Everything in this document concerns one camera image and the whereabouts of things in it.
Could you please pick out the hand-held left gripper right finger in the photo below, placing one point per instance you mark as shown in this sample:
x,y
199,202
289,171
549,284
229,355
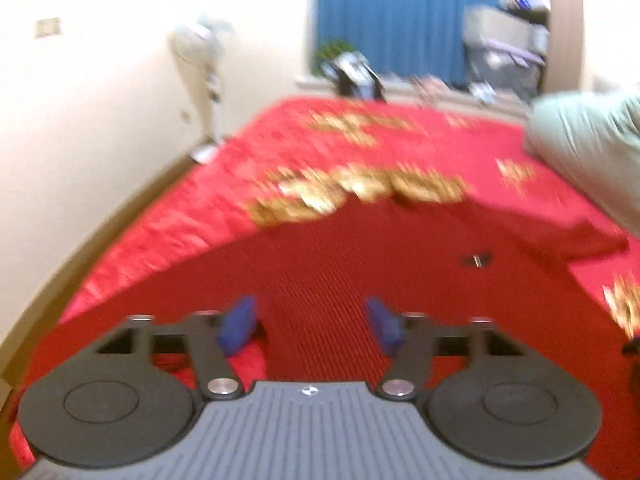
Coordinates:
x,y
384,325

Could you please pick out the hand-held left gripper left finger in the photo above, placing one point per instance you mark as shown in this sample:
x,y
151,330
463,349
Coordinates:
x,y
237,325

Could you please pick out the dark red knitted sweater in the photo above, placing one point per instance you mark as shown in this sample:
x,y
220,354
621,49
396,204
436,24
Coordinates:
x,y
350,270

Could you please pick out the small dark metal object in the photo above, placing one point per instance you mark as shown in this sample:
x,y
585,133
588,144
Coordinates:
x,y
476,260

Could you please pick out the red floral blanket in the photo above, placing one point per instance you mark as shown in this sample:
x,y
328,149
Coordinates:
x,y
210,160

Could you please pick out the black bag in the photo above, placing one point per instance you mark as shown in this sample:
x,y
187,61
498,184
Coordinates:
x,y
352,77

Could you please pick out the white standing fan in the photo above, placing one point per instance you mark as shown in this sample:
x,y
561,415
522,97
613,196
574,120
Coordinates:
x,y
207,75

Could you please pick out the pale green pillow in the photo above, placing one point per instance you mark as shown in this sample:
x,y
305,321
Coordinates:
x,y
585,135

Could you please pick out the green potted plant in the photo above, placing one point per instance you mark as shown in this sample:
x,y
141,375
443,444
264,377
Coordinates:
x,y
334,49

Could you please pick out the grey plastic storage box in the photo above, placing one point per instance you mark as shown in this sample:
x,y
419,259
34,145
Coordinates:
x,y
502,45

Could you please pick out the blue curtain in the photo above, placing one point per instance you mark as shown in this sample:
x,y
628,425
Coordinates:
x,y
400,15

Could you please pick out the wall socket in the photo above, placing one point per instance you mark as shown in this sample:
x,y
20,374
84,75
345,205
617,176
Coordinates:
x,y
185,115

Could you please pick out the wall switch plate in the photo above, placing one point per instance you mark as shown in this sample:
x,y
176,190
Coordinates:
x,y
47,27

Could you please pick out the beige wooden door frame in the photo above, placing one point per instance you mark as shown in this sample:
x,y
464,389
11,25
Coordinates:
x,y
567,20

